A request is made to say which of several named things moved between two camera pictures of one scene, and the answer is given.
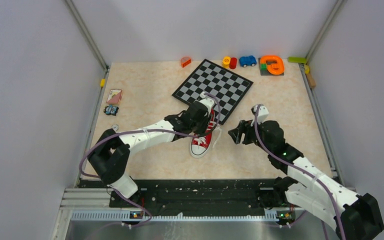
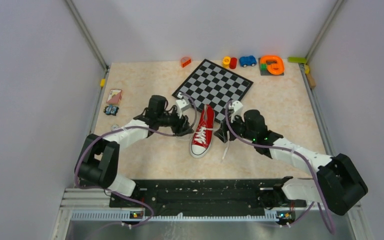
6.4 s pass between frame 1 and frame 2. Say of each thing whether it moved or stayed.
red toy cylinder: stayed
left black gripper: moved
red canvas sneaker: stayed
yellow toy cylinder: stayed
